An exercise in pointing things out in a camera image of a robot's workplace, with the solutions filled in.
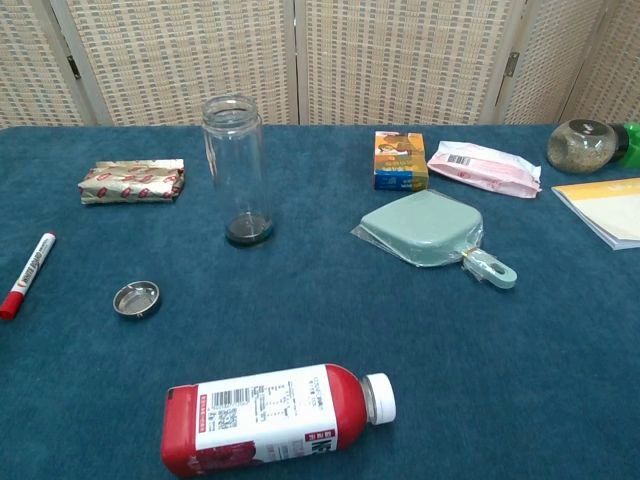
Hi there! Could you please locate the dark object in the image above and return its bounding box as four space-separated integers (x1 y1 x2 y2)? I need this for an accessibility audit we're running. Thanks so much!
112 280 162 321

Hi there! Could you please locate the blue fabric tablecloth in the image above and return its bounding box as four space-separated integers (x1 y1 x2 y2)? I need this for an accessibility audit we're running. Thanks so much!
0 123 640 480

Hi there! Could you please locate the green dustpan in plastic wrap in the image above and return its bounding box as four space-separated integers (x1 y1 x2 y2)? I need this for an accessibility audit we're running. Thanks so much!
350 188 519 291

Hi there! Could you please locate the orange and blue carton box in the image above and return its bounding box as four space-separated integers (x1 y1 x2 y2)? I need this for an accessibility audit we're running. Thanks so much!
373 130 430 192

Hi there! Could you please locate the transparent glass bottle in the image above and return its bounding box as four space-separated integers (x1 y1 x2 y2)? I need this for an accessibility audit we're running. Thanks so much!
201 94 276 248

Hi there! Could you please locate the pink plastic packet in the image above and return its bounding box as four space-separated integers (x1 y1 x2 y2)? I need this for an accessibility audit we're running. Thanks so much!
426 140 543 200

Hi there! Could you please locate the red juice bottle white cap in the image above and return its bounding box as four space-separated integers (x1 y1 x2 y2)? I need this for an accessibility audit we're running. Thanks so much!
159 362 398 480

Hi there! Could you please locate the gold foil snack packet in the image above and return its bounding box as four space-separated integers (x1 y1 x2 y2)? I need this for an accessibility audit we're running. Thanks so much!
77 158 187 207

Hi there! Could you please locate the woven folding screen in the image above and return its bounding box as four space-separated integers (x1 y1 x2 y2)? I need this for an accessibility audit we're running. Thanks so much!
0 0 640 129

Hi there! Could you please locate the round glass jar black lid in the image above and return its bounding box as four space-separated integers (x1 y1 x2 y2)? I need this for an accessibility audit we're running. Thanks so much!
545 118 630 175

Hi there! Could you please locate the yellow and white notebook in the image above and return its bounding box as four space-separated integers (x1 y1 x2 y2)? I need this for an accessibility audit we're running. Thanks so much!
550 177 640 252

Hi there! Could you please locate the red whiteboard marker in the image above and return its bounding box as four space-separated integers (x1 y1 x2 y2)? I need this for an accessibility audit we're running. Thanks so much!
0 230 57 321

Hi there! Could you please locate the green toy brick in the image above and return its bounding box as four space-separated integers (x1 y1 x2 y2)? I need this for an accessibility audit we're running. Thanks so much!
618 121 640 169

